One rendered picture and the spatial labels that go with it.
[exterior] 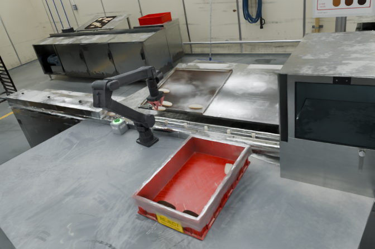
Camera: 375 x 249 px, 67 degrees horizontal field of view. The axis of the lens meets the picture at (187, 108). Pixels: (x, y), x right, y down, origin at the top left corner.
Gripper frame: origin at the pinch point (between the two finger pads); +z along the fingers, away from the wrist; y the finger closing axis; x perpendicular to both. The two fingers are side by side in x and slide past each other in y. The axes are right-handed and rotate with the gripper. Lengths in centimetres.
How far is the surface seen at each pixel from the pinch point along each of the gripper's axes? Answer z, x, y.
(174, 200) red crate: 10, -44, -53
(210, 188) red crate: 10, -55, -42
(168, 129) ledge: 8.0, -11.5, -9.4
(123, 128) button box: 8.7, 20.2, -15.2
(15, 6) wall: -40, 701, 323
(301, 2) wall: 23, -10, 368
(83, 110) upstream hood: 3, 60, -11
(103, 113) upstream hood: 5.6, 45.0, -7.2
